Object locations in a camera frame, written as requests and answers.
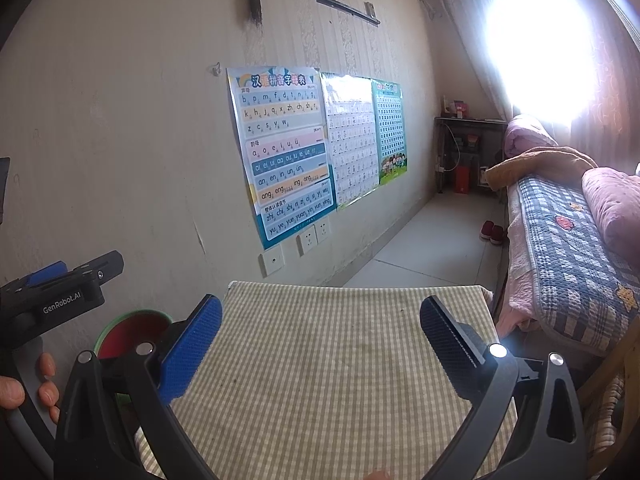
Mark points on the dark flat panel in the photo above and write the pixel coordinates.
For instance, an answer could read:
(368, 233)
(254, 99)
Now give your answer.
(4, 190)

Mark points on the red shoe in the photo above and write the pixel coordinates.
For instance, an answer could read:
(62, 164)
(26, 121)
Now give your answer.
(486, 230)
(496, 235)

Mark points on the tan blanket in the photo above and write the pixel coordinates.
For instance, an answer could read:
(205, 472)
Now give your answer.
(540, 165)

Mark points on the blue plaid quilt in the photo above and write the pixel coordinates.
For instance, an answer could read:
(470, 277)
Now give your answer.
(570, 260)

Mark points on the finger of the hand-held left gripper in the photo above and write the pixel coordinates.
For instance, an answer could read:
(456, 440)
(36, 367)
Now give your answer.
(47, 274)
(100, 264)

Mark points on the black wall rail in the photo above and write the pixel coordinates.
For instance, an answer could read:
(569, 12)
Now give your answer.
(347, 8)

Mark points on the white grid wall poster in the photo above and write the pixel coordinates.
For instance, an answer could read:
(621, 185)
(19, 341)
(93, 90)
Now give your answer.
(352, 150)

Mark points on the small wall hook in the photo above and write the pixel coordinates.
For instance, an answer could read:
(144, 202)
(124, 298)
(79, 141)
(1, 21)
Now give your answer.
(216, 68)

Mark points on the bright window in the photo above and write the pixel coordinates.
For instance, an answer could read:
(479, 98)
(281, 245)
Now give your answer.
(540, 50)

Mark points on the person's right hand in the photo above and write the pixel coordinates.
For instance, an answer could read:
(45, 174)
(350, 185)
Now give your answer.
(381, 475)

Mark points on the folded lilac quilt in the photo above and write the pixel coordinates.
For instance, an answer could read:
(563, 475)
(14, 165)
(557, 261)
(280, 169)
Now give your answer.
(527, 135)

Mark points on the white wall socket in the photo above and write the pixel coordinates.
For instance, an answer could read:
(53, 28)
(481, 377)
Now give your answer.
(323, 232)
(306, 243)

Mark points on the dark metal shelf table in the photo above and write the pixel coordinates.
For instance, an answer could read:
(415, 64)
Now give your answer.
(470, 121)

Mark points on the wooden chair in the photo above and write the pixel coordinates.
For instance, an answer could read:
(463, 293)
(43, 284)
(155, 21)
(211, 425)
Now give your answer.
(607, 375)

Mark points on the small red box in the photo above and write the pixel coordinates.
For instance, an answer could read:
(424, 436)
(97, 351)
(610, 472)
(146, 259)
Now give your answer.
(459, 108)

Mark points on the green grid wall poster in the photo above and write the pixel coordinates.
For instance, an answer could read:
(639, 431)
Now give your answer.
(389, 130)

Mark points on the pink patterned curtain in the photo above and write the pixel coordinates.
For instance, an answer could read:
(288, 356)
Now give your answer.
(617, 85)
(465, 50)

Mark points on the pink bed sheet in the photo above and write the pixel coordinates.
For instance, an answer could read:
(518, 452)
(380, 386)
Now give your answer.
(517, 265)

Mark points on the person's left hand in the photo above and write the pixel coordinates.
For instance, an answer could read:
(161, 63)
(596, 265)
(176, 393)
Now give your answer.
(47, 367)

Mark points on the blue letter wall poster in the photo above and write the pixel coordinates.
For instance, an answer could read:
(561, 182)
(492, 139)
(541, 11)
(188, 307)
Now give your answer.
(280, 160)

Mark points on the checked beige tablecloth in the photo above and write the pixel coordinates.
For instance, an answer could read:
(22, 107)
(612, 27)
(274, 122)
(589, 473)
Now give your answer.
(325, 370)

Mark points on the red bin with green rim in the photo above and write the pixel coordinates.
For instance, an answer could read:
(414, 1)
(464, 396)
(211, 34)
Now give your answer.
(132, 332)

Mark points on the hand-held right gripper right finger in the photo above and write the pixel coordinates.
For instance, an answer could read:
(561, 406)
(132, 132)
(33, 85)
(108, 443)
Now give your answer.
(450, 335)

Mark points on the pink pillow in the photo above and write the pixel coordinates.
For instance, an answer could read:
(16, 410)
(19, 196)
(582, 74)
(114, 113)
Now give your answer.
(615, 210)

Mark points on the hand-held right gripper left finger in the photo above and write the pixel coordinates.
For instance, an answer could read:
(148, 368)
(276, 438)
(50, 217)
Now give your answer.
(195, 345)

